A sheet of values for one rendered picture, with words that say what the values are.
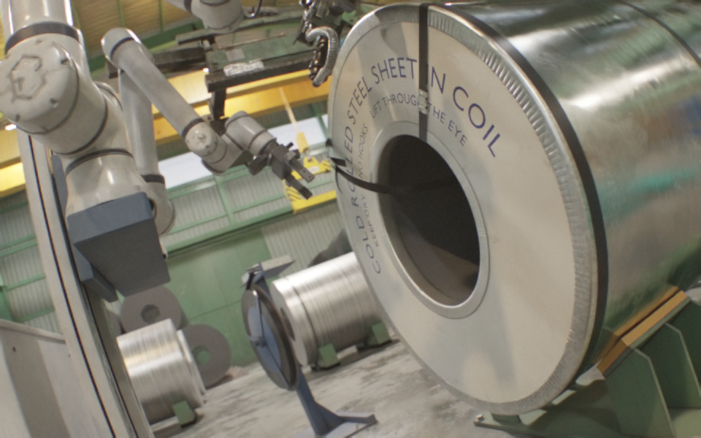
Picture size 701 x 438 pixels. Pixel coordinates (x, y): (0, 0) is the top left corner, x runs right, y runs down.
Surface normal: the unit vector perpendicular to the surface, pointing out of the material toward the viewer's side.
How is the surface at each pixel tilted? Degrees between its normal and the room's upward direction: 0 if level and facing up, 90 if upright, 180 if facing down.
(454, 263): 55
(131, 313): 90
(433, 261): 64
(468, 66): 90
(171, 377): 101
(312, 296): 71
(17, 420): 90
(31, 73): 95
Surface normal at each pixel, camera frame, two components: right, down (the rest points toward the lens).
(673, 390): -0.88, 0.31
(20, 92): 0.07, 0.00
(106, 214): 0.31, -0.28
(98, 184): 0.10, -0.59
